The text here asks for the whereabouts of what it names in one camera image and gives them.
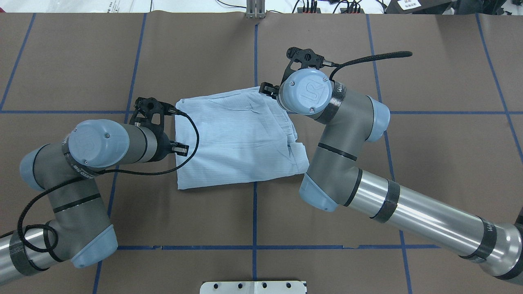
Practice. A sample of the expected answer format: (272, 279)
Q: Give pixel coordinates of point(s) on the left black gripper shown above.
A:
(164, 143)

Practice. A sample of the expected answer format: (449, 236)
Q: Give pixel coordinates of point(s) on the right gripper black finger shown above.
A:
(269, 89)

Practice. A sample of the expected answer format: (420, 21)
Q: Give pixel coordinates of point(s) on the light blue button shirt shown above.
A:
(239, 136)

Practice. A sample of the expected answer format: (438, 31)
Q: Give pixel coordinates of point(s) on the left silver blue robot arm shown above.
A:
(67, 220)

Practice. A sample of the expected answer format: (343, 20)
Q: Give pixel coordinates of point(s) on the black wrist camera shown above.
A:
(307, 58)
(150, 114)

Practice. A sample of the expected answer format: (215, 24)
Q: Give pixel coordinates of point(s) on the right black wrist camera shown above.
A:
(307, 58)

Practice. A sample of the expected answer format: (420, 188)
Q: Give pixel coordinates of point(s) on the aluminium frame post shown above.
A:
(255, 9)

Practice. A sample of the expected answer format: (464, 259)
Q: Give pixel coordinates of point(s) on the white pillar base plate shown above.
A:
(254, 287)

